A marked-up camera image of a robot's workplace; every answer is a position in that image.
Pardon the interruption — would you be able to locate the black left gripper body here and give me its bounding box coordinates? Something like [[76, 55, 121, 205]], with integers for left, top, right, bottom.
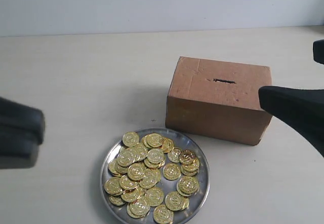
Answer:
[[1, 97, 45, 169]]

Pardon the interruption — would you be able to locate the brown cardboard slotted box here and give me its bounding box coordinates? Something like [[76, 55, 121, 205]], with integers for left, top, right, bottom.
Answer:
[[165, 56, 272, 145]]

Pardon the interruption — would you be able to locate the gold coin far left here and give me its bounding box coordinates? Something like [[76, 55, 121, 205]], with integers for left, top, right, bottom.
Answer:
[[104, 177, 123, 195]]

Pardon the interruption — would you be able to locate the gold coin left upper stack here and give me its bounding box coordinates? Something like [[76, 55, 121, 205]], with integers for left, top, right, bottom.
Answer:
[[117, 149, 136, 167]]

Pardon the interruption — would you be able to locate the gold coin stack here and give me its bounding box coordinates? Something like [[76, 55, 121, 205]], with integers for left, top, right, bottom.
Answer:
[[144, 133, 163, 148], [179, 149, 196, 165], [117, 149, 136, 167]]

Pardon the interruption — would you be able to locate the gold coin at plate top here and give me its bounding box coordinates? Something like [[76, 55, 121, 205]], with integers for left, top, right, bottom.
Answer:
[[122, 131, 140, 147]]

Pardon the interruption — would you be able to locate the gold coin middle of plate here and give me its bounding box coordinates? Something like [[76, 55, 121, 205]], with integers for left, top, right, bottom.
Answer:
[[127, 163, 146, 181]]

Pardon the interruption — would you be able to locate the gold coin right stack top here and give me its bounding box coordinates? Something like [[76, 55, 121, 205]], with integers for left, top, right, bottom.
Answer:
[[179, 149, 196, 165]]

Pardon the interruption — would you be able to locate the round steel plate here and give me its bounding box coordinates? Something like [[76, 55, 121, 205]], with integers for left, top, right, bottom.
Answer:
[[98, 127, 210, 223]]

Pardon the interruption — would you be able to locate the gold coin upper centre stack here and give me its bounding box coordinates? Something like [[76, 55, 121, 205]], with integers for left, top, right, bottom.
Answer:
[[144, 133, 163, 148]]

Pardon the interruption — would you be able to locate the gold coin centre pile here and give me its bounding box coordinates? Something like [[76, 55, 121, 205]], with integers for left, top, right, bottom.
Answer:
[[147, 148, 165, 164]]

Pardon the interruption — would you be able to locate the gold coin right of centre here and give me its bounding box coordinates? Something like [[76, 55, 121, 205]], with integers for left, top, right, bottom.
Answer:
[[168, 147, 182, 163]]

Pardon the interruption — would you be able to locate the gold coin lower left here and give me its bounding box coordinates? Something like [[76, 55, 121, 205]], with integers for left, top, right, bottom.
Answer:
[[129, 196, 150, 216]]

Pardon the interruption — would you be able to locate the gold coin middle right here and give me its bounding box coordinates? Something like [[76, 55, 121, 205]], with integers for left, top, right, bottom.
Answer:
[[163, 163, 181, 180]]

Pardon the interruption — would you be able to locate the gold coin bottom centre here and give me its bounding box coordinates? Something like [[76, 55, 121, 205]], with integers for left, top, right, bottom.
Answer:
[[145, 187, 164, 207]]

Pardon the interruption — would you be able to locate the gold coin lower right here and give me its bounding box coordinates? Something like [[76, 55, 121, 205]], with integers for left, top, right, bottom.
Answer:
[[165, 191, 184, 211]]

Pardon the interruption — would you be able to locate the gold coin bottom edge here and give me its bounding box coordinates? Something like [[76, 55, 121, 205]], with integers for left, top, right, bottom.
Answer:
[[153, 204, 174, 224]]

